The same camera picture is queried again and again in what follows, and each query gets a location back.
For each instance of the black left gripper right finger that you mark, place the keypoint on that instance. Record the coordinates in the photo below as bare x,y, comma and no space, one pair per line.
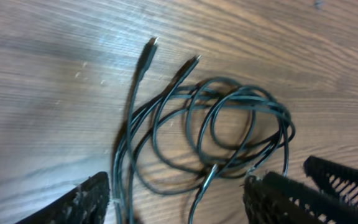
276,199

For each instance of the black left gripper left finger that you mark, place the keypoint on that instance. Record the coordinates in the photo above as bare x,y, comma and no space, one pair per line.
85,204

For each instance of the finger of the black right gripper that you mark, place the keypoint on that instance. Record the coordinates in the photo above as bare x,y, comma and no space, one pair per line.
336,180

